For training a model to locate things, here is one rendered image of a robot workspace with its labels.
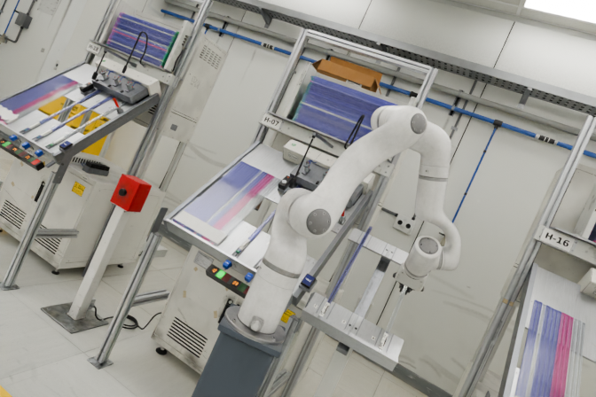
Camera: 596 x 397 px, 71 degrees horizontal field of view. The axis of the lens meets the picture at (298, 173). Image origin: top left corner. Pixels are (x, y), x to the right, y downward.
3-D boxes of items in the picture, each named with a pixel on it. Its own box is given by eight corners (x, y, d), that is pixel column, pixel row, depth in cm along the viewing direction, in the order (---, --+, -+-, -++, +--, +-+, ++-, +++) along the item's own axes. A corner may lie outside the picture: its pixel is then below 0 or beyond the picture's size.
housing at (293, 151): (364, 204, 207) (368, 183, 198) (282, 167, 225) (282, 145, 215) (370, 194, 212) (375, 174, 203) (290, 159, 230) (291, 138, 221)
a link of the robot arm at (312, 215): (298, 236, 126) (317, 253, 111) (273, 208, 122) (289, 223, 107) (411, 125, 133) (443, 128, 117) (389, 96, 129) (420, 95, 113)
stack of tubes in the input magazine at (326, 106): (379, 155, 201) (402, 105, 200) (290, 120, 219) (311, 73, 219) (382, 159, 213) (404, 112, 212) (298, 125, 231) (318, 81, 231)
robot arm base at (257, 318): (282, 354, 111) (310, 291, 111) (217, 323, 112) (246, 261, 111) (286, 327, 130) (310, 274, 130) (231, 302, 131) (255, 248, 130)
